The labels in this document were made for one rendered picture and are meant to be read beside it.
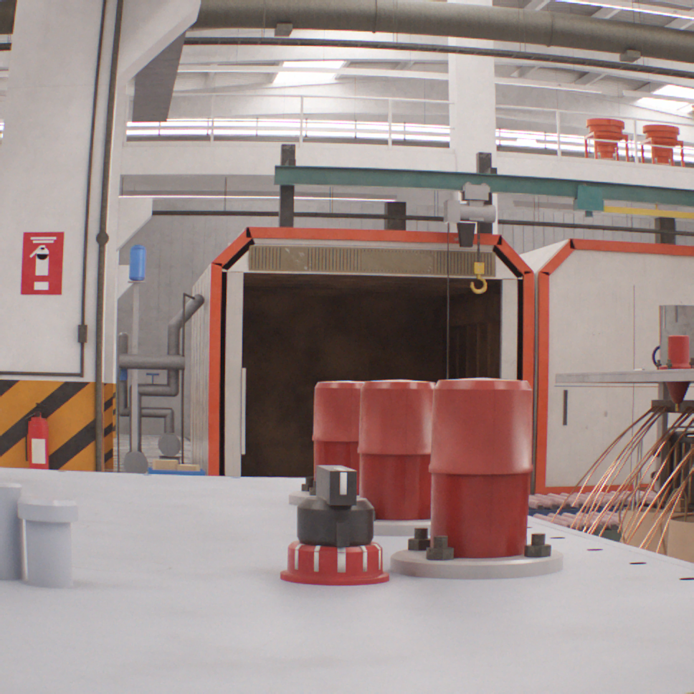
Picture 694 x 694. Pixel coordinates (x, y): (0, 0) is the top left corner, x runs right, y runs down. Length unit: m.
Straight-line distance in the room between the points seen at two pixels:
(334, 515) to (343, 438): 0.70
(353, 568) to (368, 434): 0.40
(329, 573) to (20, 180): 10.80
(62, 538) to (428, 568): 0.26
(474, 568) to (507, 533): 0.05
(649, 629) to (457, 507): 0.31
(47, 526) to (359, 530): 0.22
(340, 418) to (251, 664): 1.03
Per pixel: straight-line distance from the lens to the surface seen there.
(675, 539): 4.05
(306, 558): 1.03
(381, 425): 1.40
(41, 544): 0.95
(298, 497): 1.73
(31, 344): 11.66
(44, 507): 0.94
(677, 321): 4.36
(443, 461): 1.09
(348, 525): 1.01
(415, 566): 1.07
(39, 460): 11.51
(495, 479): 1.08
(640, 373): 3.95
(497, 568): 1.06
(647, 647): 0.75
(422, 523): 1.38
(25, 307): 11.68
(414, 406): 1.40
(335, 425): 1.73
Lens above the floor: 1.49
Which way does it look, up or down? 1 degrees up
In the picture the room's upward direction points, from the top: 1 degrees clockwise
